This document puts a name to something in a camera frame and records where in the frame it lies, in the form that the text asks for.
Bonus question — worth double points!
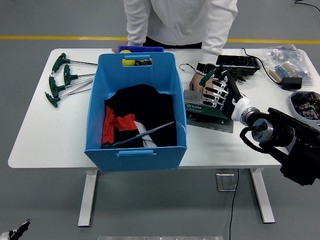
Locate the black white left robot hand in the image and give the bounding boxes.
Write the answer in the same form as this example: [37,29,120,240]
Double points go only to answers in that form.
[0,219,31,240]

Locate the person's left hand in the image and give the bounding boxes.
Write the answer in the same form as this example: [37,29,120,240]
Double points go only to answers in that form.
[189,72,213,95]

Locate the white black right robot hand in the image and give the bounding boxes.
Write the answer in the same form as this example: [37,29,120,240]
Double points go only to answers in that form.
[201,64,251,121]

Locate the small green T-handle hex key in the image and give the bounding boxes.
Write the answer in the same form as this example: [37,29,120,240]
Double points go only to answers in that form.
[199,69,216,101]

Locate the green metal tool holder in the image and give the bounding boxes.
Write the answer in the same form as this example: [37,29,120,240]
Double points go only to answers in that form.
[183,89,236,134]

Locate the large green T-handle hex key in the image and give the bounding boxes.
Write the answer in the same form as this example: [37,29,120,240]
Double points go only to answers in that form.
[101,121,176,150]

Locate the blue plastic storage box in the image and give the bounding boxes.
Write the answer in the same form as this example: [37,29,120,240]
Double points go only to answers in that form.
[83,52,188,173]

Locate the yellow ball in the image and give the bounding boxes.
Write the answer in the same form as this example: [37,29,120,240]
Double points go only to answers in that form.
[120,49,137,67]

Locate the dark blue plastic bin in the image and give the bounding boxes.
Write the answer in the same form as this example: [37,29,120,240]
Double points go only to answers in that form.
[117,45,165,54]

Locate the black plastic tray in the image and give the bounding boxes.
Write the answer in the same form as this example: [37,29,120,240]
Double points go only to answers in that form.
[215,54,261,82]

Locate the black red clothing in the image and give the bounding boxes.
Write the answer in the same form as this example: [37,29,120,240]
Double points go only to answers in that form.
[101,83,178,149]

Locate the taped resistor strip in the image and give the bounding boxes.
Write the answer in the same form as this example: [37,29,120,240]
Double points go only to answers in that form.
[269,62,296,83]

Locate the black power adapter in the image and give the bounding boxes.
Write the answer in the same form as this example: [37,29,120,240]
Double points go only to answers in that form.
[281,77,303,91]

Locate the light blue tray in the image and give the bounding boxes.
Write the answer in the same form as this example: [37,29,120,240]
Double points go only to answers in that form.
[289,90,320,123]

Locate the person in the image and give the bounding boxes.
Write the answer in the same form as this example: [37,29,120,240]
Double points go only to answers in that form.
[111,0,239,95]

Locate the clear plastic parts bag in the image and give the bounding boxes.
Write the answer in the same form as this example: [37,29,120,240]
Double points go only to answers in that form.
[259,43,315,87]

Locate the white table leg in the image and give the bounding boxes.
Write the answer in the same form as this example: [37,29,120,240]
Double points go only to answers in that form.
[249,168,276,224]
[77,169,99,228]

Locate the electronic parts pile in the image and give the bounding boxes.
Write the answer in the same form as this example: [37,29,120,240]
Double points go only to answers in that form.
[294,92,320,120]

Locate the metal floor plate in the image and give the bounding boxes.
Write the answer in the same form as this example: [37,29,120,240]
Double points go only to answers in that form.
[215,172,238,192]

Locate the thin wire loop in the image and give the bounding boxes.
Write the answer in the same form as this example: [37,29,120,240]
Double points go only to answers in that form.
[178,63,197,75]

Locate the black adapter cable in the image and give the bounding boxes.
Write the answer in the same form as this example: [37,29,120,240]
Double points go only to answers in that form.
[241,47,283,86]

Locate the black cable on floor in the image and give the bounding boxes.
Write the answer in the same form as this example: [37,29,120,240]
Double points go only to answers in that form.
[293,0,320,12]

